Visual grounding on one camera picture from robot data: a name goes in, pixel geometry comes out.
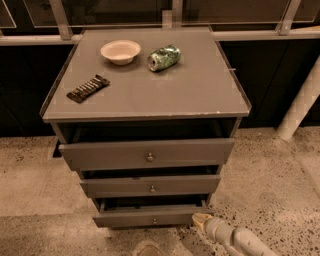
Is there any grey bottom drawer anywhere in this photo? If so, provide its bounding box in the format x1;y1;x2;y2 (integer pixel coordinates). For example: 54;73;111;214
93;194;210;228

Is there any grey drawer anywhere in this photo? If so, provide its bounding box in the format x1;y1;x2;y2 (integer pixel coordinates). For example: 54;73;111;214
80;175;221;198
93;194;210;228
59;138;234;170

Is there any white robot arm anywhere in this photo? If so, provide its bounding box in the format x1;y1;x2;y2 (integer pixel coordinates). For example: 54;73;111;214
192;213;278;256

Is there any grey middle drawer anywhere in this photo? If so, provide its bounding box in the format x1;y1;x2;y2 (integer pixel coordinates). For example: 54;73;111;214
80;175;221;198

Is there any grey top drawer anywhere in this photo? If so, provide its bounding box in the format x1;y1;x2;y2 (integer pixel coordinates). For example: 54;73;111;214
59;138;234;170

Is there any grey wooden drawer cabinet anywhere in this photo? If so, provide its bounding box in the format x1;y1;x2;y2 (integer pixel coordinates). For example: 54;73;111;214
39;27;253;208

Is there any white diagonal pole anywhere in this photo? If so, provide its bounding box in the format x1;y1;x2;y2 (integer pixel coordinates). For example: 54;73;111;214
276;56;320;140

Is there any green crushed soda can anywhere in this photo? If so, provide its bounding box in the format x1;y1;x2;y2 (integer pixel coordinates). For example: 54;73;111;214
147;45;181;72

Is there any dark snack bar wrapper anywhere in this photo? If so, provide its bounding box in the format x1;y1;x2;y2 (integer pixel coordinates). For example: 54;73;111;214
66;74;110;104

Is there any white paper bowl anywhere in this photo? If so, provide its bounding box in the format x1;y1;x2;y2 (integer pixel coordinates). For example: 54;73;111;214
100;40;141;65

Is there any metal window railing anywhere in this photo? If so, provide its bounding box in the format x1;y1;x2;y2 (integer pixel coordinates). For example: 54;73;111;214
0;0;320;46

